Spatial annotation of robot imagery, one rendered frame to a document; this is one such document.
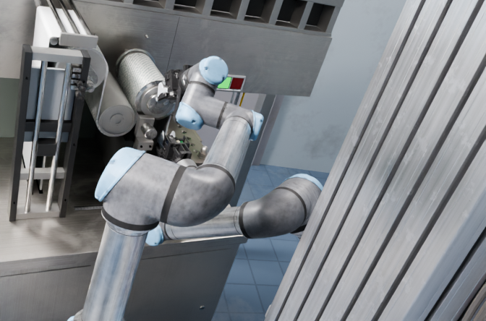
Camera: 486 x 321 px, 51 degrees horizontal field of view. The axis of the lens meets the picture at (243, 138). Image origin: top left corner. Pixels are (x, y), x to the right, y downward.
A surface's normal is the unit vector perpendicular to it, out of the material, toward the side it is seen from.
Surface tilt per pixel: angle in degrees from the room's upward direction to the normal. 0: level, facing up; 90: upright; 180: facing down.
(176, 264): 90
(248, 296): 0
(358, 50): 90
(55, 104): 90
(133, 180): 55
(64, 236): 0
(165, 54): 90
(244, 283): 0
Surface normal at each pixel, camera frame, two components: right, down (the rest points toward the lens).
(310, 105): 0.22, 0.52
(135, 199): -0.11, 0.34
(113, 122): 0.43, 0.54
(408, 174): -0.94, -0.14
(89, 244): 0.29, -0.84
